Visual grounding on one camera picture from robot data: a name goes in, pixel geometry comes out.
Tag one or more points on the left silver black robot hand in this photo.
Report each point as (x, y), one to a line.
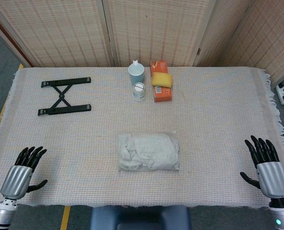
(16, 179)

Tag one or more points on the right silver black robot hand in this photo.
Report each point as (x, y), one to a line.
(274, 178)

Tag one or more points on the translucent white plastic bag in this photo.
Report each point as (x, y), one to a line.
(148, 151)

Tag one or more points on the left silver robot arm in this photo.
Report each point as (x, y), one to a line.
(3, 214)

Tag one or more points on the blue padded robot base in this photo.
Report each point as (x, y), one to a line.
(139, 218)

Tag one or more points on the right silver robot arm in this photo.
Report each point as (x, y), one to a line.
(282, 213)

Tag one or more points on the white clothes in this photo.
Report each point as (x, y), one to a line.
(151, 153)

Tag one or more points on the woven pale tablecloth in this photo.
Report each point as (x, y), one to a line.
(204, 134)

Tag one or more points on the black folding laptop stand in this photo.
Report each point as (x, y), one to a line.
(60, 96)

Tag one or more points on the orange cardboard box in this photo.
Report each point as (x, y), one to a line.
(163, 94)

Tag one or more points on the metal screen hinge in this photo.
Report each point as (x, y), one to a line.
(199, 51)

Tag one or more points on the yellow sponge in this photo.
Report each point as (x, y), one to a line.
(161, 79)

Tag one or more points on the white paper cup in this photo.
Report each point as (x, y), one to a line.
(139, 93)

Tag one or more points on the light blue cup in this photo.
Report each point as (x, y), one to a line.
(136, 75)

